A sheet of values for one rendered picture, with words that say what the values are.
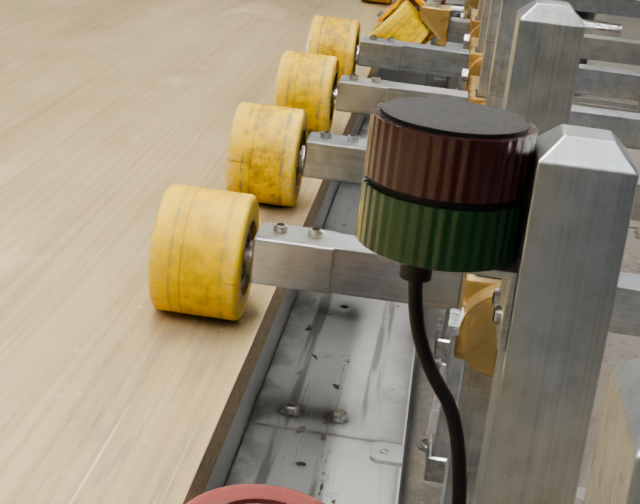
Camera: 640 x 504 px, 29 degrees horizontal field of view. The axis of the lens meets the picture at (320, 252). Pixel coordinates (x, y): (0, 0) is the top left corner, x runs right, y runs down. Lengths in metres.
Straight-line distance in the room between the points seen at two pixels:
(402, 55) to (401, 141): 1.06
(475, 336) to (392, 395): 0.68
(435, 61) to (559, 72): 0.81
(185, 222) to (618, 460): 0.57
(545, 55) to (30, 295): 0.35
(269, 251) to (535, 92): 0.19
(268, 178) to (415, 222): 0.56
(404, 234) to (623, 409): 0.23
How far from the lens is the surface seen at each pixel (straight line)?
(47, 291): 0.82
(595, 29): 2.76
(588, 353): 0.46
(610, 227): 0.45
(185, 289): 0.76
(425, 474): 1.05
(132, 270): 0.86
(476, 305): 0.70
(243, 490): 0.60
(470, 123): 0.44
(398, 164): 0.43
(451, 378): 1.01
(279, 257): 0.76
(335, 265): 0.76
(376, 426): 1.30
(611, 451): 0.22
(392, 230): 0.44
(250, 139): 0.99
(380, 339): 1.51
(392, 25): 1.71
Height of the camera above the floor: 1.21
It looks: 19 degrees down
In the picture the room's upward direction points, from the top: 6 degrees clockwise
